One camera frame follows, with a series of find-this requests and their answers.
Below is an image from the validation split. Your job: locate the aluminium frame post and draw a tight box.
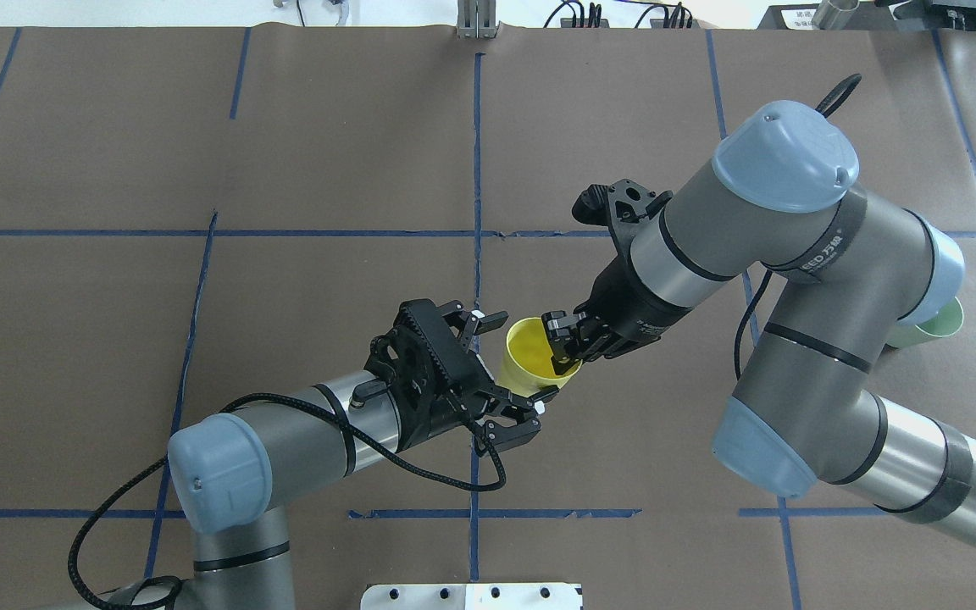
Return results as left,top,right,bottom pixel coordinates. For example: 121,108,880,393
456,0,499,39

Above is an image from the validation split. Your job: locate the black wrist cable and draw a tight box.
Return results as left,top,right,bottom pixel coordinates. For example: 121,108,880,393
68,391,509,610
732,73,865,382

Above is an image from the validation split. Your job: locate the yellow paper cup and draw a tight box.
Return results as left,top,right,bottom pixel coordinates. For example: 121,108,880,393
495,318,582,397

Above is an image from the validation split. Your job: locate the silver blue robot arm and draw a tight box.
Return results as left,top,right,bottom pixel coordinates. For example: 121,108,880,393
67,300,561,609
542,100,976,546

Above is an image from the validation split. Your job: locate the steel cylinder cup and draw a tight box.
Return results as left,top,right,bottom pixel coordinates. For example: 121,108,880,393
811,0,860,31

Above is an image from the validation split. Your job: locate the black cable plug right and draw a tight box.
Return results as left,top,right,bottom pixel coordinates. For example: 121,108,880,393
634,3,695,30

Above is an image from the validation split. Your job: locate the black cable plug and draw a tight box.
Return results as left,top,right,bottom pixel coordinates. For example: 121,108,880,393
634,3,695,30
542,1,611,30

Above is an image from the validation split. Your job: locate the black cable plug left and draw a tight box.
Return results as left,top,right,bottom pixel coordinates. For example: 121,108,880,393
542,1,611,30

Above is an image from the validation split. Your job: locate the white pedestal base plate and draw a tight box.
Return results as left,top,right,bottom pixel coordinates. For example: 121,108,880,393
360,582,585,609

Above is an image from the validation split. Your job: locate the green paper cup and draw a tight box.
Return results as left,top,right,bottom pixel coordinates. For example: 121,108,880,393
884,297,964,350

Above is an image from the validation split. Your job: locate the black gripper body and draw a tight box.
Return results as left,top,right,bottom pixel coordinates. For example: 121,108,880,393
365,298,491,452
574,255,692,357

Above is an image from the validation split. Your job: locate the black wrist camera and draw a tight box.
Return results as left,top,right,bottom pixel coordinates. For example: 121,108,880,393
572,179,674,258

